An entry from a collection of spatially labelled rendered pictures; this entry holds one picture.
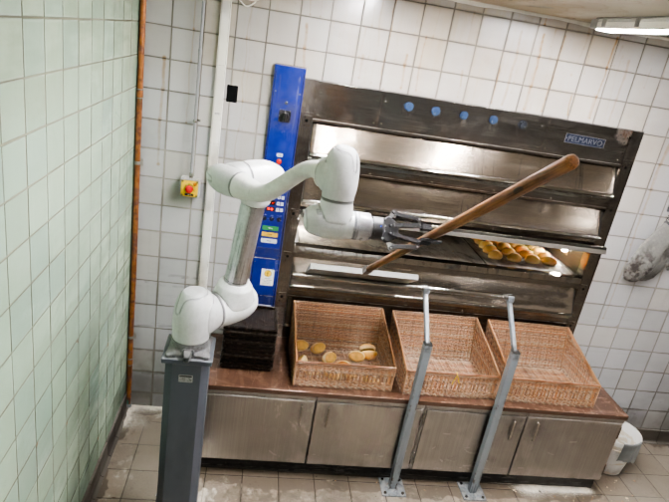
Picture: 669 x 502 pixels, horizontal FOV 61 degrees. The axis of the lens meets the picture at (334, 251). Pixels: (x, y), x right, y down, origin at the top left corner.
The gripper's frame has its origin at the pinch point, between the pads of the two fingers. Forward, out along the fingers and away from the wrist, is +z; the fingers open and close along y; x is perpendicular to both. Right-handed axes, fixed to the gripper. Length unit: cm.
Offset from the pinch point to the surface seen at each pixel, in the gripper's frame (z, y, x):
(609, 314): 176, 1, -158
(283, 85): -50, -90, -101
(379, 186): 11, -52, -129
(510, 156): 82, -76, -116
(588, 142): 125, -88, -107
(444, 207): 50, -46, -130
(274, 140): -51, -65, -116
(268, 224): -48, -25, -139
